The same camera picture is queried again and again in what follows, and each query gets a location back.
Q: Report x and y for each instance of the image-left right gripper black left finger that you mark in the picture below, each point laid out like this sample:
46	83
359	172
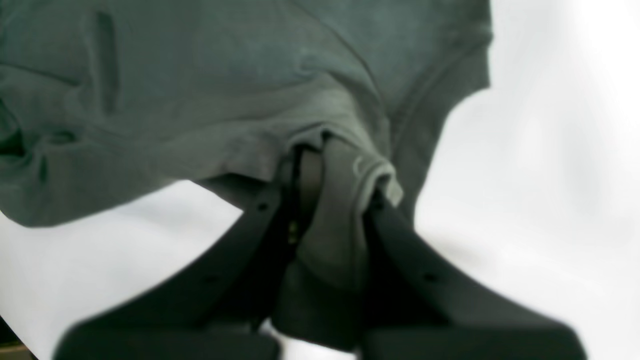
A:
214	308

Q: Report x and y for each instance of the dark grey T-shirt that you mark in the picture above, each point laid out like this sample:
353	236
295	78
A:
106	101

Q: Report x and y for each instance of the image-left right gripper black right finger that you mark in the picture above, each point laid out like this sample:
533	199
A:
419	306

